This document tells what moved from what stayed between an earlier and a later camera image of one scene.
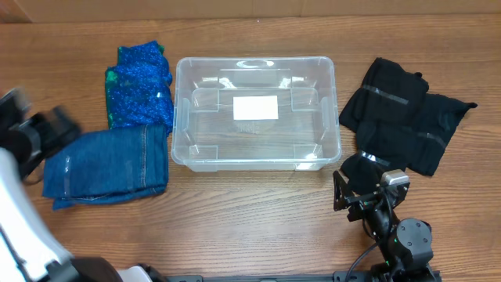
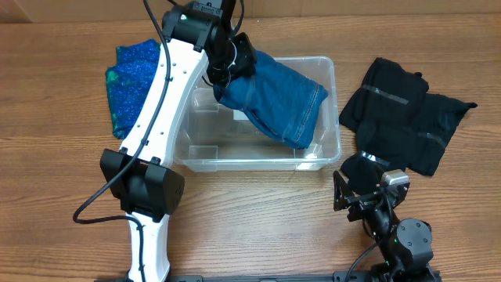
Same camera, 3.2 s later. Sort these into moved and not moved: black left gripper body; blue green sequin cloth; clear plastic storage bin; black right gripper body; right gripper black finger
Moved: black left gripper body
Not moved: black right gripper body; clear plastic storage bin; right gripper black finger; blue green sequin cloth
